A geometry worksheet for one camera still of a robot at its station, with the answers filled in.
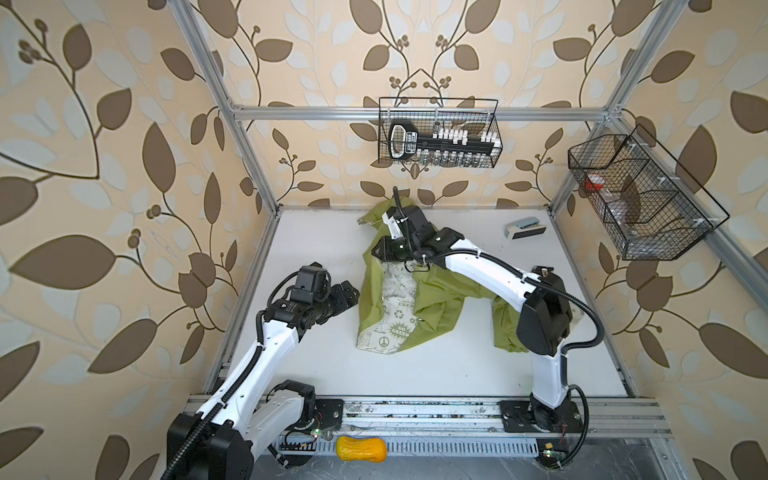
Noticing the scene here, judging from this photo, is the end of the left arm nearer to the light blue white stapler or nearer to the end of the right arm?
the end of the right arm

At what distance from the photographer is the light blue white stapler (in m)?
1.11

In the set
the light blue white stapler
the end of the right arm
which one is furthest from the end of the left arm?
the light blue white stapler

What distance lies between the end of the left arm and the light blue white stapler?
0.66m

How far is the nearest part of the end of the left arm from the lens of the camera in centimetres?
57
